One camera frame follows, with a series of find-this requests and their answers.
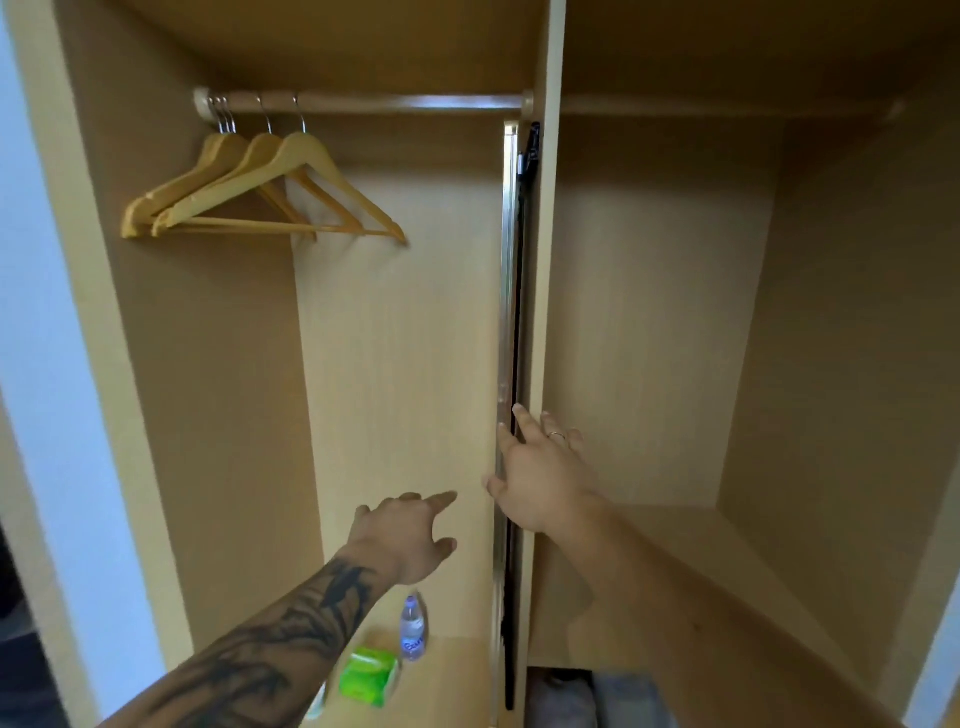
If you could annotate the person's left hand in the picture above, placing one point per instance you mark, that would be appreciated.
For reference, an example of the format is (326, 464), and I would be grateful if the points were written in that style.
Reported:
(401, 536)

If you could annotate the person's right hand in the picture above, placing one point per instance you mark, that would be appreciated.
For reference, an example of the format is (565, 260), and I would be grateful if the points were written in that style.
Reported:
(544, 484)

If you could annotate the pull-out wardrobe mirror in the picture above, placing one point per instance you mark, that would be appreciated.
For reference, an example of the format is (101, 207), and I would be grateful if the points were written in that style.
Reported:
(511, 375)

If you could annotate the person's right forearm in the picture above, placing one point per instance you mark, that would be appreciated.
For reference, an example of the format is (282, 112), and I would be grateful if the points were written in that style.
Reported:
(712, 622)

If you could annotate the person's left forearm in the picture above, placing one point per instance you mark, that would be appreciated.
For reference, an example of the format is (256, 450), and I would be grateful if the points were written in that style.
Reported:
(247, 645)

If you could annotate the light wooden wardrobe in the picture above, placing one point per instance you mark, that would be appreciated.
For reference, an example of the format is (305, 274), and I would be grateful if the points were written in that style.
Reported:
(375, 337)

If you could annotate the clear plastic water bottle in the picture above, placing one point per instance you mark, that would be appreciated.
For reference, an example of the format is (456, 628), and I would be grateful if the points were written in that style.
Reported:
(413, 626)

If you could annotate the green tissue packet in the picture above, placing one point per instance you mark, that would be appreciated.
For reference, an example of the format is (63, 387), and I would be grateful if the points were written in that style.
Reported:
(369, 675)

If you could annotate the paper cup with tissue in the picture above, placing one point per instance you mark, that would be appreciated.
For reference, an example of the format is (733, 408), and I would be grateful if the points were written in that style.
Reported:
(319, 701)

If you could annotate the white bag with black label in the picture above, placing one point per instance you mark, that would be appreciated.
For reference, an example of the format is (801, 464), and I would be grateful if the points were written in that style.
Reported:
(555, 701)

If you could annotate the blue plastic bag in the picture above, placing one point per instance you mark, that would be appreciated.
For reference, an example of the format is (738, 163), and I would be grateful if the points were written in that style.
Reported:
(630, 701)

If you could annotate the wooden hanging rod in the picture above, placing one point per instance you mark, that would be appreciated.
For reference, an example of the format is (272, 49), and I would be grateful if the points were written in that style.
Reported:
(360, 103)
(735, 105)

